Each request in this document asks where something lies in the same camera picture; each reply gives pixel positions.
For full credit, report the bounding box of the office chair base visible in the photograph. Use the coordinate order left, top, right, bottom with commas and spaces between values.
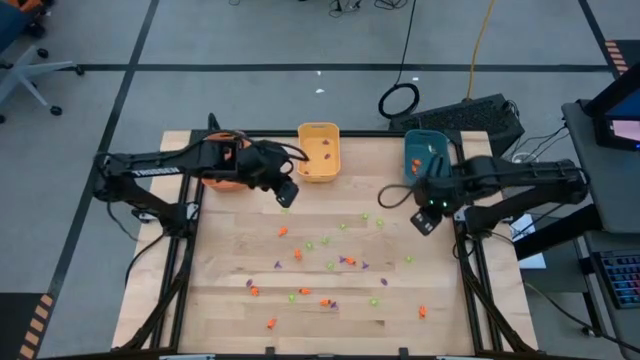
0, 0, 85, 125

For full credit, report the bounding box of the teal plastic bin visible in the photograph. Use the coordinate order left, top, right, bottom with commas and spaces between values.
402, 128, 451, 186

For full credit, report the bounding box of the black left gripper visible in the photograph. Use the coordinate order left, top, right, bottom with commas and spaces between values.
233, 143, 300, 209

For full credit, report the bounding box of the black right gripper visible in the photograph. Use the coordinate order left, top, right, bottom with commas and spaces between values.
410, 154, 469, 237

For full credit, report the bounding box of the white paper sheet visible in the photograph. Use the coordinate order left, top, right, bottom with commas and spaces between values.
509, 213, 547, 270

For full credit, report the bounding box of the yellow hanging cable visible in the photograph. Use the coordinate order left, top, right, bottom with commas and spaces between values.
466, 0, 497, 100

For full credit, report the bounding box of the orange office chair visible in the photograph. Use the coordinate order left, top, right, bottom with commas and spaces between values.
5, 0, 55, 40

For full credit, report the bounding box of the black arm base cable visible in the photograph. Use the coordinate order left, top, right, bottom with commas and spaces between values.
123, 230, 174, 289

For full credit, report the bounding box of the black cable bundle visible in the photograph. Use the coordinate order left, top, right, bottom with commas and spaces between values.
327, 0, 410, 19

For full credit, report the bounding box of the black desk beam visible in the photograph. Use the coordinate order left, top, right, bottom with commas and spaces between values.
513, 203, 604, 262

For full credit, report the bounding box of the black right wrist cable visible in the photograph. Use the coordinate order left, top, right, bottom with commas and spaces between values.
377, 183, 420, 210

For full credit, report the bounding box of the black coiled floor cable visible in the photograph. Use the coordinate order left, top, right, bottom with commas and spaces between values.
377, 0, 421, 120

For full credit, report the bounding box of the black monitor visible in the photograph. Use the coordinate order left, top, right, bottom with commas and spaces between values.
583, 62, 640, 152

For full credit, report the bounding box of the black computer case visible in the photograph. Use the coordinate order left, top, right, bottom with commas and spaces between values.
388, 93, 526, 161

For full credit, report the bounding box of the backlit keyboard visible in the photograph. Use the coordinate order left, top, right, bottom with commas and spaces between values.
597, 248, 640, 310

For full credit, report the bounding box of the grey keyboard shelf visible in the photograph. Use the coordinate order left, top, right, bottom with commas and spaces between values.
574, 230, 640, 360

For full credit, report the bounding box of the grey desk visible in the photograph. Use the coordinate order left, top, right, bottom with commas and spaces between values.
561, 98, 640, 236

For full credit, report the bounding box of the yellow plastic bin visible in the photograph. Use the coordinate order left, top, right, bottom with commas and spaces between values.
296, 122, 341, 183

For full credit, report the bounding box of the black floor power cable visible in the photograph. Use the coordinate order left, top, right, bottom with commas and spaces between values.
522, 280, 640, 354

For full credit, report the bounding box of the orange plastic bin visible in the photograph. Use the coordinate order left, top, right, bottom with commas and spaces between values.
201, 129, 251, 193

